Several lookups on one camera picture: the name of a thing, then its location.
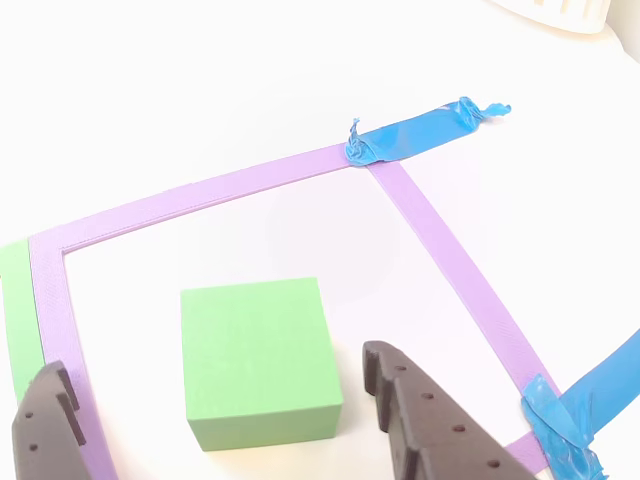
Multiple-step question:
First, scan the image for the green block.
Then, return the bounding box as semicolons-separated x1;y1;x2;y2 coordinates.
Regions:
179;277;345;453

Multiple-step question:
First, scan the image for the green square frame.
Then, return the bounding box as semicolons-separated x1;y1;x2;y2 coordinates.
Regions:
0;238;46;406

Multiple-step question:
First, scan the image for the purple square frame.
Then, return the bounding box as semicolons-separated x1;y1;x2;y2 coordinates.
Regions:
28;143;564;480

